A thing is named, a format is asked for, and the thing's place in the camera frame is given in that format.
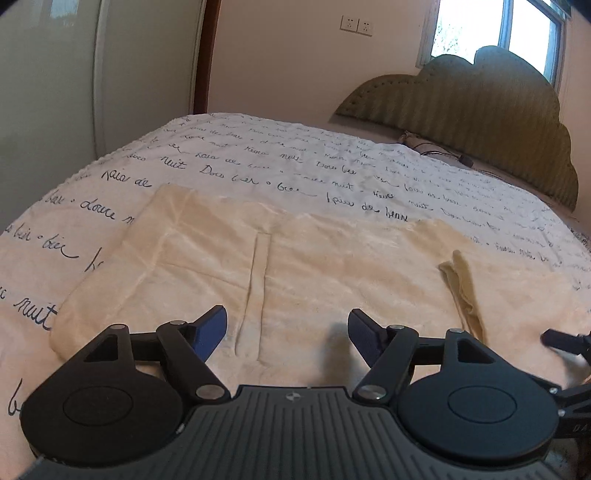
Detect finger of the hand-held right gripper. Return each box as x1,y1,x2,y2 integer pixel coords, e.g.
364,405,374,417
540,328,591,366

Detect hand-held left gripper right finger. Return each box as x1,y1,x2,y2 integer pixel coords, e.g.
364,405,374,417
346,308,509,408

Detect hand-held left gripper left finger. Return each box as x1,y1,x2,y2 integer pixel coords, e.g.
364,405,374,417
65,304,232,408

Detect cream pants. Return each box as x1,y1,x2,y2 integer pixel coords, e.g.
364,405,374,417
48,184,591,386

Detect white script-print bed cover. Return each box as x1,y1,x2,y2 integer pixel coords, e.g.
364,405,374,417
0,112,591,480

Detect patterned pillow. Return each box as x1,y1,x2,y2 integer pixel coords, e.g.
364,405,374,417
398,130,446,157

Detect green padded headboard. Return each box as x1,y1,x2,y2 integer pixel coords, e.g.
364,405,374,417
334,46,581,214

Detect window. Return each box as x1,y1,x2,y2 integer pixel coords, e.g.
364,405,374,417
417,0,572,89

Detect black charger cable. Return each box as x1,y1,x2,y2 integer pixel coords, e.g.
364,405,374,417
405,137,475,168

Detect brown wooden door frame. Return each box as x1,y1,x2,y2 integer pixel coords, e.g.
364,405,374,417
192,0,223,116

